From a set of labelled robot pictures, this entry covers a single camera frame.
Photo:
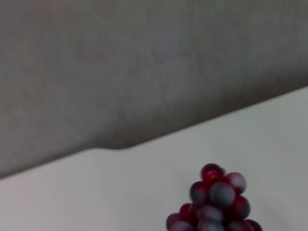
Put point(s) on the dark red grape bunch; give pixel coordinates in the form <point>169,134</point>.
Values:
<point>216,207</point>

